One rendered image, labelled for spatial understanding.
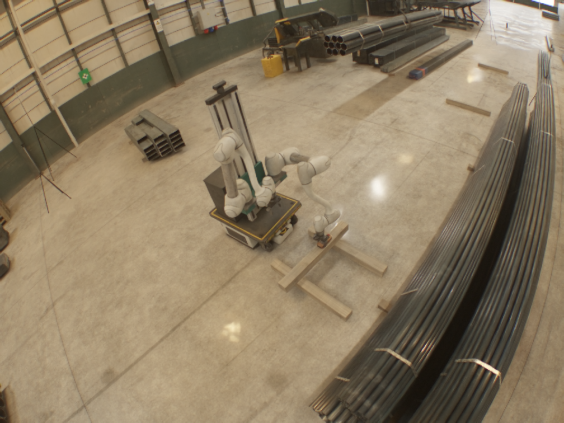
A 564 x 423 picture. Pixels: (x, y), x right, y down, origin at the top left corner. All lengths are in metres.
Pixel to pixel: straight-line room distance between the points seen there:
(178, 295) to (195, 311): 0.33
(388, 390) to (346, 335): 1.08
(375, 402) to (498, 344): 0.75
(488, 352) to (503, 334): 0.15
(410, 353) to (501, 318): 0.58
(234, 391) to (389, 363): 1.47
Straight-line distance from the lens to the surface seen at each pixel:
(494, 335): 1.80
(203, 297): 3.26
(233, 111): 2.75
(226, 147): 2.21
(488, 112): 6.39
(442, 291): 2.08
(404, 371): 1.82
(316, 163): 2.48
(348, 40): 6.06
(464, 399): 1.63
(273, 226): 3.13
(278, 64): 8.86
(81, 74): 10.46
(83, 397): 3.74
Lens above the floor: 2.55
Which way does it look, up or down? 43 degrees down
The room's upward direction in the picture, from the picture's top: 15 degrees counter-clockwise
